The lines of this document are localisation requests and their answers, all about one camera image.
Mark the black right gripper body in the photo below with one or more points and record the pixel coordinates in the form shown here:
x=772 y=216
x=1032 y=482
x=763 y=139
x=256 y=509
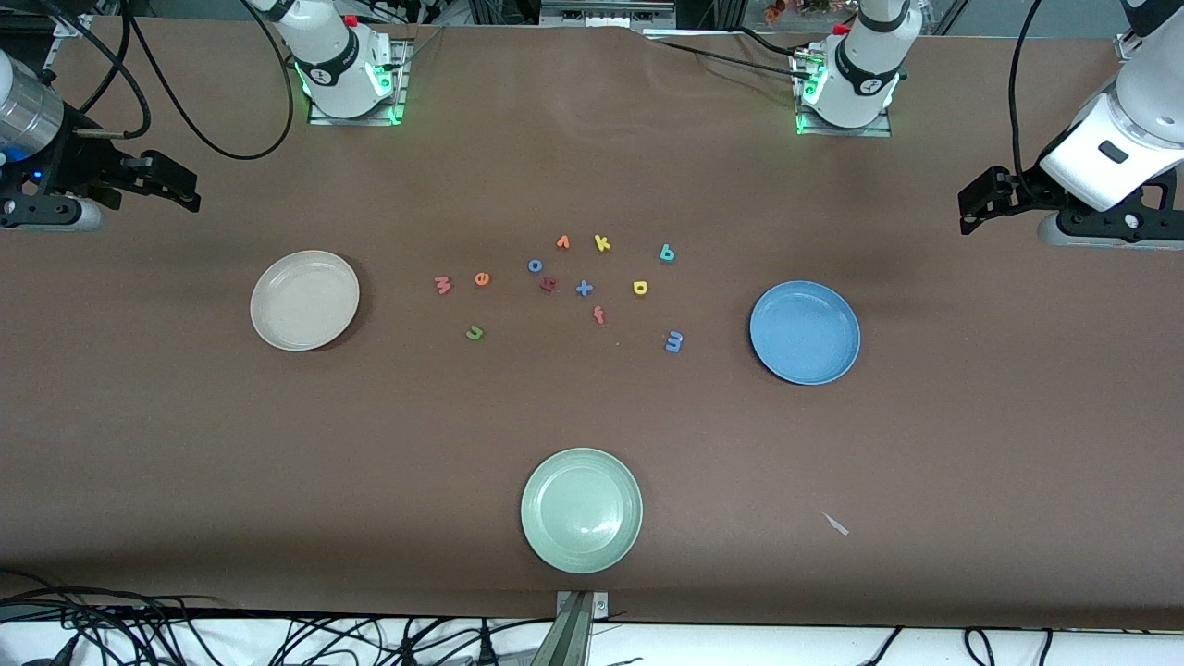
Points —
x=76 y=165

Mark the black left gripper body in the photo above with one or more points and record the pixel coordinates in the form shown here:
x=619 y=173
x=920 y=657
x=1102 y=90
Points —
x=1025 y=188

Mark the red foam letter w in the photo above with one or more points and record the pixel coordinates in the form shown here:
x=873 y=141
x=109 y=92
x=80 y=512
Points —
x=442 y=285

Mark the teal foam letter b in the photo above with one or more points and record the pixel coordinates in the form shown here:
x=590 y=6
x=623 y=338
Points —
x=666 y=255

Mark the blue foam letter m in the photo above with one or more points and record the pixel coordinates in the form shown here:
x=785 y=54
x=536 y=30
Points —
x=674 y=341

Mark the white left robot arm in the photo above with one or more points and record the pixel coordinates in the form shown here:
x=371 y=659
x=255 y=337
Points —
x=869 y=65

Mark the aluminium table edge profile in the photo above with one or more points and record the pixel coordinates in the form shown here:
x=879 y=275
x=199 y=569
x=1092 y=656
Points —
x=69 y=28

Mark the beige brown round plate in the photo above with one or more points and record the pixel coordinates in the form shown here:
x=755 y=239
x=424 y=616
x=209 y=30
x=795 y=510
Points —
x=304 y=301

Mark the aluminium table corner profile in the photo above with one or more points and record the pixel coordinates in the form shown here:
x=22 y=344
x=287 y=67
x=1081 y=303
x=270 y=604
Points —
x=1133 y=44

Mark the blue round plate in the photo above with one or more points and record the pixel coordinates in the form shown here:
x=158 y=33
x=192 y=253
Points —
x=805 y=333

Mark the orange object behind table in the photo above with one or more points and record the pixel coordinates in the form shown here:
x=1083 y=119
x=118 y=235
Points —
x=773 y=11

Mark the small white paper scrap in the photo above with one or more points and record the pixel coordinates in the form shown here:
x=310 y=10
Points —
x=837 y=525

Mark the blue foam letter x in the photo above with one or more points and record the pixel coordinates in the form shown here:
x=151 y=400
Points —
x=584 y=288

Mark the pale green round plate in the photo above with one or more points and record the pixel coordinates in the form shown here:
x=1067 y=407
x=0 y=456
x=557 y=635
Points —
x=582 y=511

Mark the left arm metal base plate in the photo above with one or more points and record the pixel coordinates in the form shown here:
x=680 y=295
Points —
x=879 y=132

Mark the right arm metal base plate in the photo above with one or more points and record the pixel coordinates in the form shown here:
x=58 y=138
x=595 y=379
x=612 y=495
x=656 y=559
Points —
x=319 y=120

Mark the aluminium frame behind table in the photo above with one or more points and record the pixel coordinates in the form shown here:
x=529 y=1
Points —
x=601 y=14

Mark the aluminium camera post bracket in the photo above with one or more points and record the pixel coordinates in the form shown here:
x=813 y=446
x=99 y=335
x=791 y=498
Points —
x=578 y=638

